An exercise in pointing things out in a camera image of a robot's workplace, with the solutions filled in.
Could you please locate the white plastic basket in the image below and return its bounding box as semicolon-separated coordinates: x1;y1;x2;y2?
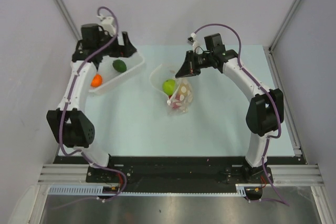
88;50;146;95

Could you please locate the yellow pear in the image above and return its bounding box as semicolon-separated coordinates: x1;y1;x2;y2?
175;89;188;101

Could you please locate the red apple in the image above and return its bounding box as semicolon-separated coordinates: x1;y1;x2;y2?
170;99;183;110

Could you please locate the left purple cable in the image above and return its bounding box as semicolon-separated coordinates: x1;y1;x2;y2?
57;6;128;204

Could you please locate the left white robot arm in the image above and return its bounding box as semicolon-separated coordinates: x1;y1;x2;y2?
46;24;144;182

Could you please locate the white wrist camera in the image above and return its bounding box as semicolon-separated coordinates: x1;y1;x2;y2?
97;15;116;36
187;33;200;52

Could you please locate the purple cable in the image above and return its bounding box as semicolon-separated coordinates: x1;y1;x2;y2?
57;6;128;204
187;23;289;206

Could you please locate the clear dotted zip bag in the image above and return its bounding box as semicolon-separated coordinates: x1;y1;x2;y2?
149;63;194;115

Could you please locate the light green apple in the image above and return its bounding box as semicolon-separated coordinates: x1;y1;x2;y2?
162;79;176;95

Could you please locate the white slotted cable duct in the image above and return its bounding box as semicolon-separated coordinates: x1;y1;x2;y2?
48;185;246;197

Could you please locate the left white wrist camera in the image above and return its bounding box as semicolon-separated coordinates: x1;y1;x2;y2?
97;15;116;36

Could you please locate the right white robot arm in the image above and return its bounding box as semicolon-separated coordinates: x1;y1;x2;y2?
175;33;284;183

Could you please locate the orange fruit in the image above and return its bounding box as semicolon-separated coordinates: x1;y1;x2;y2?
91;74;103;88

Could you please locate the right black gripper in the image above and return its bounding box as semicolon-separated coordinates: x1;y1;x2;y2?
176;50;214;78

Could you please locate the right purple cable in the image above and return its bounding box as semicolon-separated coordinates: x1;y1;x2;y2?
187;23;289;206

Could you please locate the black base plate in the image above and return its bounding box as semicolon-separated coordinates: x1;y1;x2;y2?
54;156;306;194

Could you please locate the dark green lime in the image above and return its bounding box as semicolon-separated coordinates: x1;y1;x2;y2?
112;59;127;73

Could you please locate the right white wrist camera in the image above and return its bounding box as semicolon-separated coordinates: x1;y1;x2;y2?
187;33;200;52

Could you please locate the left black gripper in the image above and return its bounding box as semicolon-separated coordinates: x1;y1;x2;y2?
97;31;136;58

